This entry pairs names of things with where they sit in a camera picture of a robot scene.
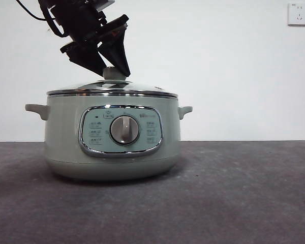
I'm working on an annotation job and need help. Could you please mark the pale green electric cooking pot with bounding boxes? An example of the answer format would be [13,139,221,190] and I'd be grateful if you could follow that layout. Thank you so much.
[24,94,193,181]

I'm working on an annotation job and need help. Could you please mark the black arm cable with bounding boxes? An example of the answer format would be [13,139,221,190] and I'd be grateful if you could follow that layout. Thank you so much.
[14,0,67,38]

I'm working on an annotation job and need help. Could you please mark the glass lid with green knob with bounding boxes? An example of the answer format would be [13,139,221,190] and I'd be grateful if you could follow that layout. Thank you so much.
[46,66,179,99]

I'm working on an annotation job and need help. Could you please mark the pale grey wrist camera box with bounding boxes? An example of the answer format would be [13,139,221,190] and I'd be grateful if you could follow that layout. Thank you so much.
[96,0,115,11]

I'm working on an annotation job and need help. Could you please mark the white wall socket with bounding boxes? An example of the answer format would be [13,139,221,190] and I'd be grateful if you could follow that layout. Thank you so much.
[287,2,305,26]

